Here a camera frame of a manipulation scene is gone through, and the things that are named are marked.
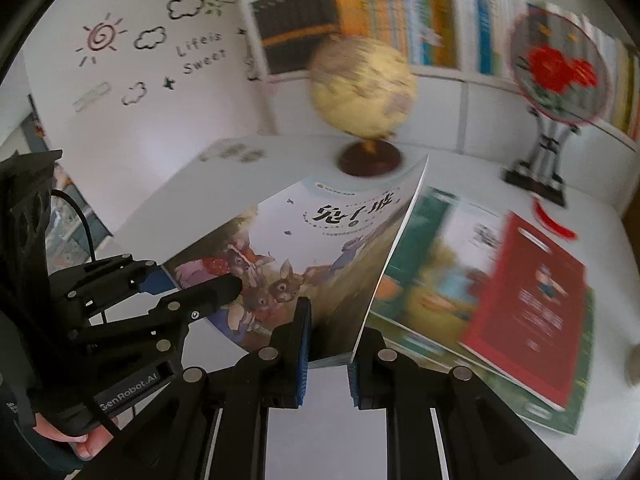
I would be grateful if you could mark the embroidered round fan on stand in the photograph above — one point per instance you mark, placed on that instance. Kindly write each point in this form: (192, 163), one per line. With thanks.
(563, 77)

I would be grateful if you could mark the row of colourful shelf books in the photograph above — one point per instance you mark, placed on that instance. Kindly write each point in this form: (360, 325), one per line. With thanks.
(425, 31)

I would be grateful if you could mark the rabbit cover picture book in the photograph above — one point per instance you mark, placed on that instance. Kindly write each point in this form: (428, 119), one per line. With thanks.
(311, 240)

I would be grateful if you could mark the red hardcover book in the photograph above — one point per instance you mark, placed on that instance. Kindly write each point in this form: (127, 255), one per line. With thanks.
(528, 323)

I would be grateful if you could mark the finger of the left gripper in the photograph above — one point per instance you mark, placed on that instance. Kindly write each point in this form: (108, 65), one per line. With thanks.
(199, 301)
(101, 284)

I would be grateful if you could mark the green landscape picture book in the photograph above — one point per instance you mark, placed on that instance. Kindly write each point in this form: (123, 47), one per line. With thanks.
(431, 290)

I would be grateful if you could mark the black book set on shelf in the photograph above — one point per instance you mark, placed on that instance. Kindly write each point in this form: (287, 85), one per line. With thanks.
(290, 30)

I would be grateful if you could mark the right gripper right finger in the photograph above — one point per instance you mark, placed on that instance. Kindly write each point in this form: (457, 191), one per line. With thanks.
(445, 425)

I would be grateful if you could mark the red tassel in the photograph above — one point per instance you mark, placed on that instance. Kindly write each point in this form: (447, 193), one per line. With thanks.
(547, 222)

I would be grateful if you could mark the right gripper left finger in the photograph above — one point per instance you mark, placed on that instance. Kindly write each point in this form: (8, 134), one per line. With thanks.
(221, 428)

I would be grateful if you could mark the white bookshelf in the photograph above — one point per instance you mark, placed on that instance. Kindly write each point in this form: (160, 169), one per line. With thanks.
(457, 110)

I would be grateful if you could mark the person's left hand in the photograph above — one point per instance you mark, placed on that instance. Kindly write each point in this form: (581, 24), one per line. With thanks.
(49, 442)

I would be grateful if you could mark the yellow desk globe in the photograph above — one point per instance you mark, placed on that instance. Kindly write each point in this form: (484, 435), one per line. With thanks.
(364, 88)

